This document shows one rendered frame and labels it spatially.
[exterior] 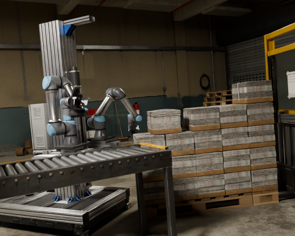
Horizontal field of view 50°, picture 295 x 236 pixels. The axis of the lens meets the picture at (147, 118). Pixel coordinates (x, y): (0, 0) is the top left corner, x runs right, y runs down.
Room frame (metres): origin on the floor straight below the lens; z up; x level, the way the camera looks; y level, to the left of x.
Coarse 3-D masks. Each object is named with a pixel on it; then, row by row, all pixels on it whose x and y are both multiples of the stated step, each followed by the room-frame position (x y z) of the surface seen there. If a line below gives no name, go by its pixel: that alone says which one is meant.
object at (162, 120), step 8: (152, 112) 3.13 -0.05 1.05; (160, 112) 3.12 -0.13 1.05; (168, 112) 3.13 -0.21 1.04; (176, 112) 3.14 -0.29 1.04; (152, 120) 3.14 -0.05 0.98; (160, 120) 3.12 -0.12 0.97; (168, 120) 3.14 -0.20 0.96; (176, 120) 3.15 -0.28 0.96; (152, 128) 3.16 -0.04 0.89; (160, 128) 3.12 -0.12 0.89; (168, 128) 3.13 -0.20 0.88
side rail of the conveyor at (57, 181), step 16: (112, 160) 2.09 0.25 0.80; (128, 160) 2.14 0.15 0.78; (144, 160) 2.20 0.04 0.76; (160, 160) 2.26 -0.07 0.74; (16, 176) 1.82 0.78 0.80; (32, 176) 1.86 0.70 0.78; (48, 176) 1.90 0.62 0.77; (64, 176) 1.94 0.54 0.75; (80, 176) 1.99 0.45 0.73; (96, 176) 2.04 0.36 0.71; (112, 176) 2.09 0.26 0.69; (0, 192) 1.77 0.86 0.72; (16, 192) 1.81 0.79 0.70; (32, 192) 1.85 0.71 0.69
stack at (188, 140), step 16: (224, 128) 3.23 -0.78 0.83; (240, 128) 3.24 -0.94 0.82; (160, 144) 3.11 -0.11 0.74; (176, 144) 3.14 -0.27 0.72; (192, 144) 3.16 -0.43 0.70; (208, 144) 3.18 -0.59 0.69; (224, 144) 3.21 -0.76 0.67; (240, 144) 3.23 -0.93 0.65; (176, 160) 3.13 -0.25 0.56; (192, 160) 3.15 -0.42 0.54; (208, 160) 3.18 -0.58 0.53; (224, 160) 3.21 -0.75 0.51; (240, 160) 3.23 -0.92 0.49; (144, 176) 3.08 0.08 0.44; (208, 176) 3.18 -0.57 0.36; (224, 176) 3.20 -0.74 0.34; (240, 176) 3.23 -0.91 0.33; (144, 192) 3.09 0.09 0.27; (160, 192) 3.11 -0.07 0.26; (176, 192) 3.13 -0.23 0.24; (192, 192) 3.15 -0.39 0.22; (208, 192) 3.18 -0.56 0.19; (160, 208) 3.10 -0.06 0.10; (176, 208) 3.28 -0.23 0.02; (192, 208) 3.15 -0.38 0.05; (224, 208) 3.20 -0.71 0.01
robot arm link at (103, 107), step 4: (112, 88) 3.62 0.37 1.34; (108, 92) 3.63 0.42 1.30; (108, 96) 3.61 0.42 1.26; (112, 96) 3.62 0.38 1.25; (104, 100) 3.60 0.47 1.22; (108, 100) 3.60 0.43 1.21; (112, 100) 3.64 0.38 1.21; (104, 104) 3.57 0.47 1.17; (108, 104) 3.60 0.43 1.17; (100, 108) 3.55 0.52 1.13; (104, 108) 3.56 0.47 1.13; (96, 112) 3.53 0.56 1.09; (100, 112) 3.53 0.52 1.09; (104, 112) 3.58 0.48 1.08; (92, 116) 3.50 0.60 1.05; (88, 120) 3.50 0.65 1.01; (88, 124) 3.49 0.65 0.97
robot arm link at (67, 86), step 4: (60, 76) 2.90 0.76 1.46; (64, 80) 2.89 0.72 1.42; (68, 80) 2.93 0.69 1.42; (64, 84) 2.89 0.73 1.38; (68, 84) 2.88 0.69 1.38; (64, 88) 2.89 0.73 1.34; (68, 88) 2.86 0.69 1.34; (72, 88) 2.88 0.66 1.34; (68, 92) 2.84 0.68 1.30; (68, 96) 2.84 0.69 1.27; (76, 108) 2.74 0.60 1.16; (80, 108) 2.73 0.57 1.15; (84, 108) 2.76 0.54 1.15; (80, 112) 2.71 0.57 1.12; (84, 112) 2.73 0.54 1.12; (80, 116) 2.72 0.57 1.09; (84, 116) 2.76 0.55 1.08
